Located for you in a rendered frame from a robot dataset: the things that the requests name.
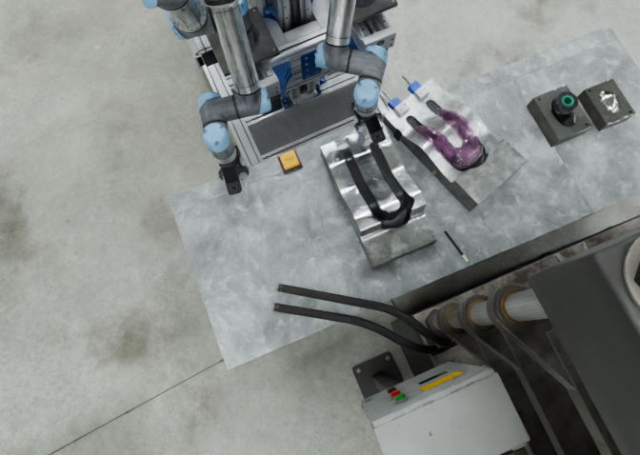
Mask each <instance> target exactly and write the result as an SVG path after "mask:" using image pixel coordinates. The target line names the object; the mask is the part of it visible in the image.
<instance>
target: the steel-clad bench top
mask: <svg viewBox="0 0 640 455"><path fill-rule="evenodd" d="M611 78H612V79H613V80H614V82H615V83H616V85H617V86H618V88H619V89H620V90H621V91H622V93H623V94H624V96H625V97H626V99H627V100H628V102H629V103H630V105H631V107H632V108H633V110H634V111H635V114H634V115H632V117H631V118H630V119H628V120H627V121H624V122H622V123H619V124H617V125H615V126H612V127H610V128H607V129H604V130H601V131H598V129H597V128H596V126H595V125H594V123H593V122H592V121H591V119H590V117H589V116H588V114H587V112H586V111H585V109H584V108H583V106H582V104H581V103H580V101H579V100H578V104H579V105H580V107H581V109H582V110H583V111H584V112H585V114H586V116H587V117H588V119H589V120H590V122H591V124H592V128H591V129H589V130H588V131H587V132H586V133H584V134H582V135H580V136H578V137H575V138H573V139H570V140H569V141H566V142H564V143H562V144H559V145H557V146H554V147H552V148H551V147H550V145H549V143H548V141H547V140H546V138H545V136H544V134H543V133H542V131H541V129H540V128H539V127H538V125H537V124H536V122H535V120H534V119H533V117H532V115H531V114H530V111H529V110H528V108H527V105H528V103H529V102H530V101H531V100H532V98H533V97H536V96H538V95H541V94H543V93H546V92H548V91H551V90H553V89H557V88H560V87H562V86H565V85H567V86H568V87H569V89H570V91H571V93H573V94H575V95H576V97H577V96H578V95H579V94H580V93H581V92H582V91H583V90H584V89H588V88H590V87H593V86H595V85H598V84H600V83H603V82H605V81H607V80H610V79H611ZM444 91H445V92H446V93H447V94H448V95H449V96H450V97H451V98H453V99H455V100H456V101H458V102H460V103H462V104H464V105H466V106H468V107H469V108H471V109H472V110H473V111H474V112H475V113H476V114H477V115H478V117H479V118H480V119H481V120H482V122H483V123H484V124H485V126H486V127H487V128H488V130H489V131H490V132H491V133H492V134H493V135H494V136H495V137H496V138H497V139H498V140H499V141H500V142H501V141H503V140H504V139H506V140H507V141H508V142H509V143H510V144H511V145H512V146H513V147H514V148H515V149H516V150H517V151H518V152H519V153H520V154H521V155H522V156H523V157H524V158H526V159H527V160H528V162H527V163H526V164H525V165H524V166H522V167H521V168H520V169H518V170H517V171H516V172H515V173H514V174H513V175H512V176H511V177H510V178H509V179H508V180H507V181H505V182H504V183H503V184H502V185H501V186H500V187H498V188H497V189H496V190H495V191H494V192H492V193H491V194H490V195H489V196H488V197H487V198H486V199H484V200H483V201H482V202H481V203H480V204H479V205H477V206H476V207H475V208H474V209H473V210H471V211H468V210H467V209H466V208H465V207H464V206H463V205H462V204H461V203H460V202H459V201H458V200H457V199H456V198H455V197H454V196H453V195H452V194H451V193H450V192H449V191H448V190H447V189H446V188H445V186H444V185H443V184H442V183H441V182H440V181H439V180H438V179H437V178H436V177H435V176H434V175H431V172H430V171H429V170H428V169H427V168H426V167H425V166H424V165H423V164H422V163H421V162H420V160H419V159H418V158H417V157H416V156H415V155H414V154H413V153H412V152H411V151H410V150H409V149H408V148H407V147H406V146H405V145H404V144H403V143H402V142H401V141H400V140H399V142H398V141H397V140H396V139H395V138H394V137H393V135H394V133H393V132H392V131H391V130H390V129H389V128H388V127H387V126H386V125H385V124H384V123H383V120H384V116H385V115H386V114H388V113H389V112H386V113H384V114H382V117H383V118H382V120H381V121H380V123H383V125H384V127H385V129H386V131H387V133H388V135H389V137H390V139H391V142H392V144H393V146H394V148H395V150H396V152H397V154H398V156H399V159H400V161H401V163H402V165H403V167H404V169H405V170H406V172H407V173H408V175H409V176H410V178H411V179H412V180H413V182H414V183H415V184H416V185H417V186H418V188H419V189H420V191H421V193H422V195H423V197H424V199H425V201H426V203H427V204H426V207H425V209H424V211H425V214H426V216H427V218H428V220H429V222H430V225H431V227H432V229H433V231H434V233H435V235H436V237H437V239H438V240H437V241H436V242H435V243H434V244H432V245H430V246H427V247H423V248H421V249H419V250H416V251H414V252H413V253H410V254H408V255H405V256H403V257H401V258H398V259H396V260H394V261H391V262H389V263H387V264H384V265H382V266H380V267H377V268H374V269H371V267H370V263H369V261H368V259H367V257H366V254H365V252H364V250H363V249H362V246H361V244H360V242H359V240H358V238H357V235H356V233H355V231H354V229H353V226H352V224H351V222H350V219H349V216H348V215H343V212H345V208H344V206H343V204H342V202H341V200H340V197H339V195H338V193H337V191H336V188H335V186H334V184H333V182H332V180H331V178H330V175H329V173H328V170H327V168H326V166H325V164H324V162H323V159H322V157H321V149H320V147H322V146H324V145H326V144H328V143H331V142H337V141H340V140H343V139H345V138H346V136H349V135H351V134H354V133H355V132H358V131H356V129H355V127H354V126H352V127H349V128H347V129H342V130H340V131H337V132H335V133H333V134H331V135H328V136H326V137H323V138H321V139H318V140H315V141H313V142H310V143H308V144H305V145H304V146H301V147H299V148H296V152H297V154H298V156H299V159H300V161H301V163H302V166H303V167H302V168H300V169H298V170H295V171H293V172H290V173H288V174H284V172H283V170H282V168H281V166H280V164H279V161H278V159H277V156H278V155H277V156H274V157H272V158H270V159H268V160H265V161H262V162H260V163H257V164H255V165H252V166H250V167H248V169H249V178H248V179H247V180H246V181H247V186H248V189H245V190H242V191H241V192H240V193H237V194H233V195H229V193H228V190H227V186H226V183H225V181H222V180H221V179H220V178H219V179H216V180H214V181H211V182H208V183H206V184H204V185H202V186H199V187H197V188H193V189H190V190H188V191H185V192H182V193H180V194H177V195H175V196H172V197H170V198H168V199H169V202H170V207H171V209H172V212H173V215H174V218H175V221H176V224H177V226H178V229H179V232H180V234H181V237H182V240H183V243H184V246H185V249H186V252H187V254H188V257H189V260H190V264H191V267H192V270H193V273H194V276H195V279H196V282H197V285H198V286H199V289H200V292H201V295H202V298H203V301H204V304H205V307H206V310H207V313H208V314H209V317H210V322H211V325H212V328H213V331H214V334H215V337H216V340H217V342H218V345H219V347H220V350H221V353H222V356H223V359H224V362H225V365H226V367H227V370H229V369H231V368H234V367H236V366H240V365H242V364H244V363H246V362H248V361H250V360H253V359H255V358H257V357H259V356H262V355H264V354H266V353H269V352H271V351H273V350H275V349H277V348H279V347H282V346H285V345H288V344H290V343H292V342H295V341H297V340H299V339H302V338H304V337H306V336H309V335H311V334H312V333H315V332H317V331H319V330H322V329H324V328H326V327H329V326H332V325H335V324H337V323H339V322H334V321H329V320H323V319H317V318H311V317H306V316H300V315H294V314H288V313H283V312H278V311H272V310H271V304H272V303H277V304H283V305H289V306H295V307H305V308H312V309H318V310H324V311H329V312H335V313H341V314H347V315H351V316H355V315H357V314H359V313H361V312H364V311H366V310H368V308H363V307H354V306H349V305H344V304H339V303H334V302H329V301H324V300H319V299H314V298H309V297H304V296H299V295H294V294H288V293H284V292H279V291H275V286H276V284H283V285H288V286H294V287H303V288H308V289H313V290H319V291H324V292H328V293H334V294H339V295H345V296H350V297H354V298H360V299H365V300H371V301H375V302H380V303H385V302H387V301H390V300H392V299H394V298H397V297H399V296H401V295H404V294H406V293H408V292H411V291H413V290H415V289H418V288H419V287H423V286H425V285H427V284H430V283H432V282H434V281H437V280H439V279H441V278H444V277H446V276H448V275H451V274H452V273H454V272H457V271H459V270H461V269H463V268H466V267H469V266H472V265H474V264H476V263H479V262H481V261H483V260H486V259H488V258H490V257H492V256H494V255H496V254H499V253H501V252H503V251H506V250H508V249H510V248H513V247H516V246H519V245H521V244H523V243H526V242H527V241H529V240H532V239H534V238H536V237H539V236H541V235H543V234H546V233H548V232H550V231H553V230H555V229H557V228H560V227H562V226H564V225H567V224H569V223H571V222H574V221H576V220H578V219H581V218H583V217H585V216H588V215H590V214H592V213H594V212H596V211H598V210H601V209H603V208H607V207H609V206H611V205H614V204H616V203H618V202H621V201H623V200H625V199H628V198H630V197H631V196H634V195H636V194H638V193H640V69H639V68H638V67H637V66H636V64H635V63H634V61H633V60H632V58H631V57H630V55H629V54H628V52H627V51H626V49H625V48H624V46H623V45H622V43H621V42H620V40H619V39H618V38H617V36H616V35H615V33H614V32H613V30H612V29H611V27H610V26H606V27H603V28H602V29H599V30H595V31H593V32H590V33H588V34H585V35H582V36H580V37H577V38H575V39H572V40H570V41H568V42H566V43H563V44H561V45H558V46H555V47H553V48H550V49H546V50H544V51H541V52H539V53H536V54H534V55H532V56H529V57H527V58H524V59H522V60H519V61H517V62H514V63H512V64H509V65H507V66H504V67H502V68H500V69H496V70H493V71H491V72H488V73H486V74H483V75H481V76H478V77H475V78H473V79H470V80H469V81H466V82H464V83H461V84H459V85H456V86H454V87H451V88H448V89H444ZM313 155H314V156H313ZM314 157H315V158H314ZM445 230H446V231H447V233H448V234H449V235H450V237H451V238H452V240H453V241H454V242H455V244H456V245H457V246H458V247H459V248H460V249H461V251H462V252H463V253H464V255H465V256H466V257H467V259H468V261H467V262H466V261H465V259H464V258H463V257H462V255H461V254H460V253H459V251H458V250H457V249H456V247H455V246H454V245H453V243H452V242H451V241H450V239H449V238H448V236H447V235H446V234H445V232H444V231H445Z"/></svg>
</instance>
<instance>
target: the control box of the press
mask: <svg viewBox="0 0 640 455"><path fill-rule="evenodd" d="M352 371H353V374H354V376H355V379H356V381H357V383H358V385H359V387H360V390H361V392H362V394H363V397H364V400H362V401H361V403H362V405H361V407H362V409H363V411H364V414H365V416H366V419H367V421H368V424H369V426H370V430H371V432H372V435H373V437H374V440H375V442H376V444H377V446H378V448H379V451H380V453H381V455H500V454H502V453H504V452H506V451H509V450H511V449H513V448H515V447H517V446H519V445H521V444H524V443H526V442H528V441H529V440H530V436H529V434H528V432H527V431H526V429H525V427H524V425H523V423H522V421H521V419H520V417H519V415H518V413H517V411H516V409H515V407H514V405H513V403H512V401H511V399H510V396H509V394H508V392H507V391H506V389H505V387H504V385H503V383H502V381H501V378H500V376H499V374H498V373H497V372H494V371H493V369H492V367H491V366H485V365H482V366H473V365H467V364H461V362H458V361H454V362H446V363H444V364H442V365H440V366H437V367H435V368H433V369H430V370H428V371H426V372H424V373H421V374H419V375H417V376H415V377H412V378H410V379H408V380H407V381H403V379H402V376H401V374H400V372H399V370H398V367H397V365H396V363H395V361H394V359H393V357H392V355H391V353H390V352H386V353H383V354H381V355H379V356H377V357H374V358H372V359H370V360H367V361H366V362H364V363H362V364H359V365H357V366H354V367H353V368H352Z"/></svg>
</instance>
